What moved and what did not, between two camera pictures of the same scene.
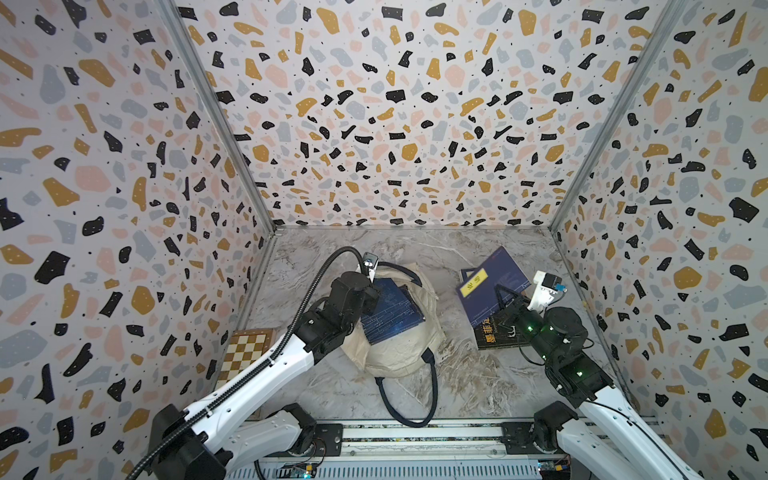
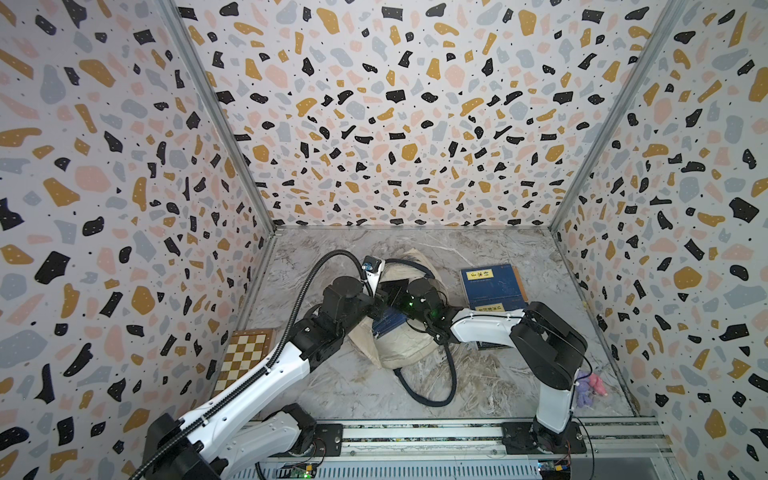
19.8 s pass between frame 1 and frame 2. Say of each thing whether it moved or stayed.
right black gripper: moved
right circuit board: stayed
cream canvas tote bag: moved
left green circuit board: stayed
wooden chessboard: stayed
